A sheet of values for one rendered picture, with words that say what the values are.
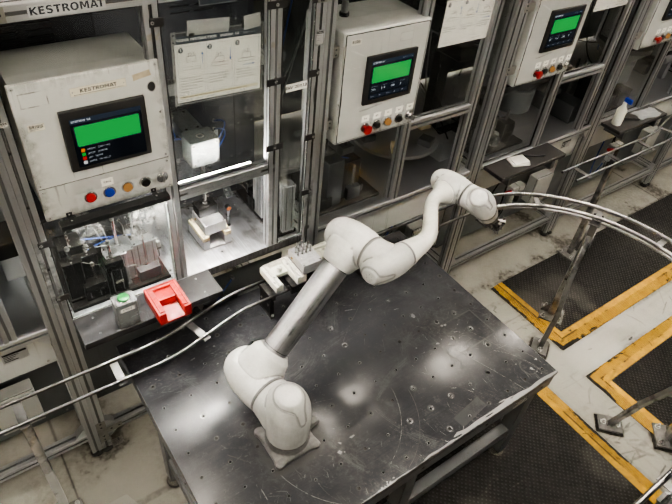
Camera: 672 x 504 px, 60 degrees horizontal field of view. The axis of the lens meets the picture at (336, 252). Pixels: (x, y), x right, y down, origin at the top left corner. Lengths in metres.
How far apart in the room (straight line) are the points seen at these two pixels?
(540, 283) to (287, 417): 2.47
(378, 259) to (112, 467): 1.68
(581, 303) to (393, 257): 2.27
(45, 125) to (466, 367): 1.78
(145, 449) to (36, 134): 1.68
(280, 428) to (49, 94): 1.23
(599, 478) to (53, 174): 2.74
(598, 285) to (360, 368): 2.24
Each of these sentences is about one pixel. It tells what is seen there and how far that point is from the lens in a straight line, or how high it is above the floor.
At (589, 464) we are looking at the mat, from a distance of 3.32.
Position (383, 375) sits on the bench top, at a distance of 2.42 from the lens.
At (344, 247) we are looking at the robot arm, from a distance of 2.01.
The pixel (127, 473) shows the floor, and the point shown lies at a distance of 3.00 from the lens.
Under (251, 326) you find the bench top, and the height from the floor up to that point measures 0.68.
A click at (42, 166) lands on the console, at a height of 1.57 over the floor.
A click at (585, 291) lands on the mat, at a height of 0.01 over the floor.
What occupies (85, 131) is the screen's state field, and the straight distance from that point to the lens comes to 1.89.
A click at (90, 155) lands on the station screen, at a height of 1.58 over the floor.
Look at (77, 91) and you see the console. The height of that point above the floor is 1.78.
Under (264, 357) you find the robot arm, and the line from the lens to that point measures 2.08.
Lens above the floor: 2.60
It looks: 42 degrees down
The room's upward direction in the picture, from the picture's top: 7 degrees clockwise
